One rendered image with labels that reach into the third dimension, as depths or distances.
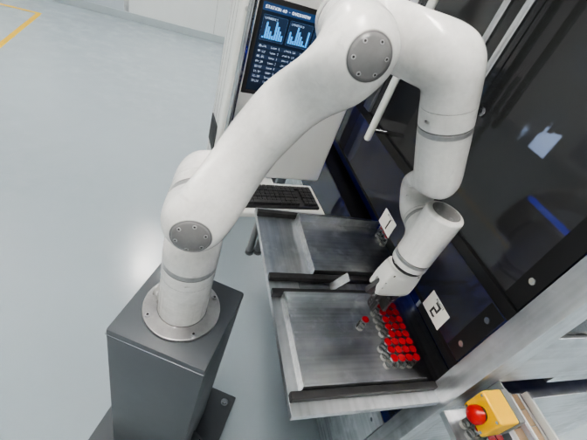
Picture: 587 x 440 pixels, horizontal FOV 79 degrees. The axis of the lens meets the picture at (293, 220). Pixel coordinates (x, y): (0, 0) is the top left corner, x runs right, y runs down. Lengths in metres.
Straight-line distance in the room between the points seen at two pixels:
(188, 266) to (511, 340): 0.68
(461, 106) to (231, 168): 0.36
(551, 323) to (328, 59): 0.63
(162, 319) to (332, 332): 0.44
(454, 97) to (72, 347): 1.77
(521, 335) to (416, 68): 0.57
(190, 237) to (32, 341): 1.44
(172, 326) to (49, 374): 1.02
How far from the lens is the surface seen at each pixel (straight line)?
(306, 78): 0.50
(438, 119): 0.62
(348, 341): 1.02
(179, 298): 0.84
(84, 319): 2.00
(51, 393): 1.86
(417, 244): 0.79
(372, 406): 0.97
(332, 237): 1.27
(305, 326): 0.99
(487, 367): 0.95
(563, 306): 0.83
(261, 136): 0.56
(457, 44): 0.58
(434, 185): 0.68
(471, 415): 0.96
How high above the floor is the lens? 1.67
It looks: 38 degrees down
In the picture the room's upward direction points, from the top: 22 degrees clockwise
